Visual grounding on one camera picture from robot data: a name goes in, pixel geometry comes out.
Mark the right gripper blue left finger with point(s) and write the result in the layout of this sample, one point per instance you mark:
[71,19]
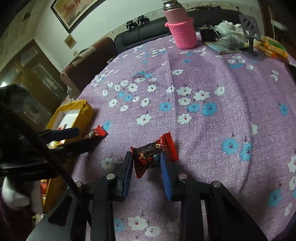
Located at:
[123,173]

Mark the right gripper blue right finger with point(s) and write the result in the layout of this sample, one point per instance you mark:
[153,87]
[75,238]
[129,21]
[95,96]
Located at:
[170,174]

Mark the red black chocolate packet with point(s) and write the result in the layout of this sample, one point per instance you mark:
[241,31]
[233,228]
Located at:
[149,156]

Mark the white gloved left hand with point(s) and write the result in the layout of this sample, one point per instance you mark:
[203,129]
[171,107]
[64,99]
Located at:
[18,195]

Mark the small red candy packet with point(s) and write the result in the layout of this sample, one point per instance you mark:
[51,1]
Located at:
[96,132]

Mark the yellow cardboard box tray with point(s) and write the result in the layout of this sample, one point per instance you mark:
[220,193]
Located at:
[77,114]

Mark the purple floral tablecloth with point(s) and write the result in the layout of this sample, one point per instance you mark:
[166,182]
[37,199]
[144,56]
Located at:
[232,119]

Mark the dark wooden door cabinet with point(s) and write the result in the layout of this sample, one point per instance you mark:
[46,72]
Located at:
[31,69]

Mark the brown armchair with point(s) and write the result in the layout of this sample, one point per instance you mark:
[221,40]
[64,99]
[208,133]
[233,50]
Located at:
[88,63]

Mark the black leather sofa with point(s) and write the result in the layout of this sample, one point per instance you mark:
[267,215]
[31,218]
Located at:
[152,30]

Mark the framed horse painting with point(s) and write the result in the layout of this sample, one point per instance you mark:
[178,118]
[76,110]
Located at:
[71,13]

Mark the pink sleeved thermos bottle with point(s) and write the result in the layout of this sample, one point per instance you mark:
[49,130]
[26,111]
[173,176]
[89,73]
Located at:
[180,25]

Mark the black clip device left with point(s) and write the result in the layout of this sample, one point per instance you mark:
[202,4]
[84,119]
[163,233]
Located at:
[129,25]

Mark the black clip device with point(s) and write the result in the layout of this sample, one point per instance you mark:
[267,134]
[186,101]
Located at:
[141,20]
[129,25]

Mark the black clip device right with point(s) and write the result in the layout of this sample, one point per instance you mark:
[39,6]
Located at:
[141,20]

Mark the white cloth clutter pile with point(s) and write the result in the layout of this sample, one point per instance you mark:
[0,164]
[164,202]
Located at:
[226,29]

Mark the orange yellow snack box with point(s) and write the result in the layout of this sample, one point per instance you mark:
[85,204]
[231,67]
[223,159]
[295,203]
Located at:
[271,48]

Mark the black phone stand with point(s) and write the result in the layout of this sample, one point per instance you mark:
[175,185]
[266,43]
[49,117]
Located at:
[250,30]

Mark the small wall plaque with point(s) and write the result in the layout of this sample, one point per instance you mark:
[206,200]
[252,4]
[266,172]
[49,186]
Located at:
[70,41]

